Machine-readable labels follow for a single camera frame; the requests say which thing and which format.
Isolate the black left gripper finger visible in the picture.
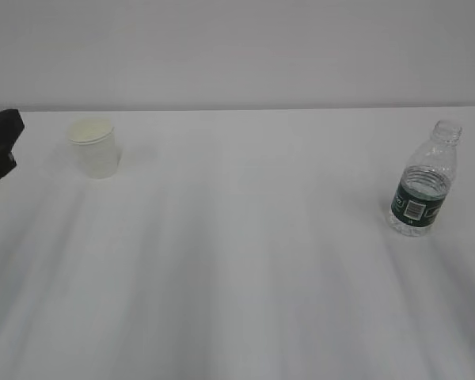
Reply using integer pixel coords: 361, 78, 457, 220
0, 109, 25, 180

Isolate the clear plastic water bottle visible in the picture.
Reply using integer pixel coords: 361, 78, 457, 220
389, 120, 462, 238

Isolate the white paper cup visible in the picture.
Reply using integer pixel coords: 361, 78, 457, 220
67, 117, 120, 179

